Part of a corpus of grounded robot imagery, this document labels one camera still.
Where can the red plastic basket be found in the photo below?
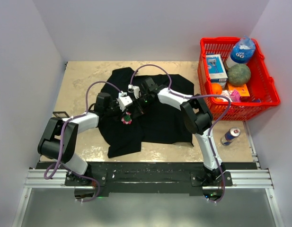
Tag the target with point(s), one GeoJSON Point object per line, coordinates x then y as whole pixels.
{"type": "Point", "coordinates": [263, 93]}

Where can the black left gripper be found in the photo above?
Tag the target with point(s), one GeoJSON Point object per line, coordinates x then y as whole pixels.
{"type": "Point", "coordinates": [119, 111]}

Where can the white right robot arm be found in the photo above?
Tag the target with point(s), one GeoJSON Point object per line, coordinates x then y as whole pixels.
{"type": "Point", "coordinates": [197, 119]}

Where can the green round melon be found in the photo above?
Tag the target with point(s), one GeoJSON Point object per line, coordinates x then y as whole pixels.
{"type": "Point", "coordinates": [239, 75]}

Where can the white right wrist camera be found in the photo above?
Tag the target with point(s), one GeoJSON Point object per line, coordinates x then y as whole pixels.
{"type": "Point", "coordinates": [135, 90]}

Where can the black wire cube frame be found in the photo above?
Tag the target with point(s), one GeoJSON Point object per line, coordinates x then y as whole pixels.
{"type": "Point", "coordinates": [61, 114]}

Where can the black garment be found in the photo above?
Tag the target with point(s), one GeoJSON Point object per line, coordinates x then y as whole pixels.
{"type": "Point", "coordinates": [160, 124]}

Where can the blue silver drink can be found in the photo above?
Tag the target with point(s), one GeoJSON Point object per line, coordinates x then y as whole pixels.
{"type": "Point", "coordinates": [232, 134]}

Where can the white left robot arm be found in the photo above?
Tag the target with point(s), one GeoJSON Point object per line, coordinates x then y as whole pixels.
{"type": "Point", "coordinates": [58, 141]}

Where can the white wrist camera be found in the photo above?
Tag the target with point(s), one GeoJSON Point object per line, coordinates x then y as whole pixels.
{"type": "Point", "coordinates": [124, 101]}
{"type": "Point", "coordinates": [135, 90]}

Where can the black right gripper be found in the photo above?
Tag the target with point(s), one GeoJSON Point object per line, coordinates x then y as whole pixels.
{"type": "Point", "coordinates": [138, 109]}

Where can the orange box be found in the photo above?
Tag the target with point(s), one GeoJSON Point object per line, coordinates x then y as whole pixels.
{"type": "Point", "coordinates": [242, 90]}

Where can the pink small package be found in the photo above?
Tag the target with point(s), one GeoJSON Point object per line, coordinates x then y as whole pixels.
{"type": "Point", "coordinates": [234, 95]}

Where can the blue white box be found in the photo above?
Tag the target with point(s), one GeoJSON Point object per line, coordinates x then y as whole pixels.
{"type": "Point", "coordinates": [217, 72]}

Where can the orange fruit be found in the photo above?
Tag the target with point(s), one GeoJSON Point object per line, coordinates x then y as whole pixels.
{"type": "Point", "coordinates": [216, 89]}

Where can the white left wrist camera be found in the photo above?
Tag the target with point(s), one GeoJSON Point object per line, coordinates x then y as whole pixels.
{"type": "Point", "coordinates": [124, 101]}

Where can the blue plastic bag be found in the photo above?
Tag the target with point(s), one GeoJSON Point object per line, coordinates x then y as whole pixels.
{"type": "Point", "coordinates": [241, 52]}

